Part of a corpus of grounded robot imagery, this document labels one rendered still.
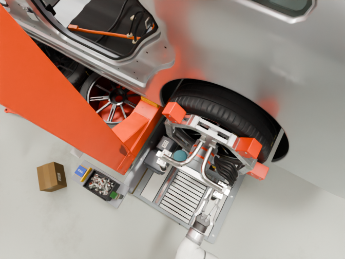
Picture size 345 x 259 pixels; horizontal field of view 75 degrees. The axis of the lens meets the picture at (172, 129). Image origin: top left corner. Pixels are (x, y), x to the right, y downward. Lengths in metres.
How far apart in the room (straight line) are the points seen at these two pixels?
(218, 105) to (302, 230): 1.58
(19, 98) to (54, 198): 1.85
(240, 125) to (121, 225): 1.51
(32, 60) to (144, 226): 1.78
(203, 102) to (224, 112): 0.11
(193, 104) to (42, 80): 0.68
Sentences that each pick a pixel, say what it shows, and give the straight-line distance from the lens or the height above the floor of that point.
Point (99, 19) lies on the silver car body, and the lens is 2.05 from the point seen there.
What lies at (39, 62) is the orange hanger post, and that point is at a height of 1.69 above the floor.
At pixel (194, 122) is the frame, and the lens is 1.11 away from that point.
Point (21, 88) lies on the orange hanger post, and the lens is 0.67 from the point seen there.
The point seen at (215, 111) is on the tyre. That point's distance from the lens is 1.08.
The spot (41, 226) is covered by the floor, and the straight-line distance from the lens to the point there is 2.50.
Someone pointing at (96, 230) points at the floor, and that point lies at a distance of 2.29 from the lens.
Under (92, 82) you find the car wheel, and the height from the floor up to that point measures 0.50.
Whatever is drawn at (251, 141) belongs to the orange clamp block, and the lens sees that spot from 1.08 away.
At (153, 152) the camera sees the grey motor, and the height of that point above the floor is 0.40.
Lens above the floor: 2.15
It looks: 70 degrees down
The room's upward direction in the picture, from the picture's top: 7 degrees counter-clockwise
